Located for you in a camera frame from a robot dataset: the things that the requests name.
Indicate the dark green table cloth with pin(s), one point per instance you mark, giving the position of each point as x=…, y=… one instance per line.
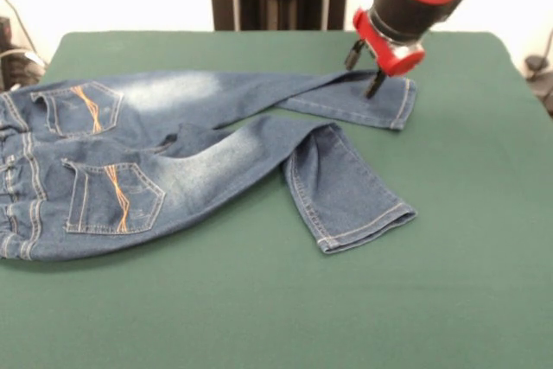
x=389, y=278

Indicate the black equipment pile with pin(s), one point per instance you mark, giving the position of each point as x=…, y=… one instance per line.
x=17, y=71

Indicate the grey office chair base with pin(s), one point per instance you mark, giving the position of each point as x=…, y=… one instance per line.
x=540, y=79

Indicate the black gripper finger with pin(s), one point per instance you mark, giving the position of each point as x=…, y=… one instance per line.
x=353, y=54
x=373, y=84

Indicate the blue denim jeans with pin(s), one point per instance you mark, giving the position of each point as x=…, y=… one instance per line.
x=194, y=161

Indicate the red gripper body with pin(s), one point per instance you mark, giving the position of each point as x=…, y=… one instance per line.
x=384, y=49

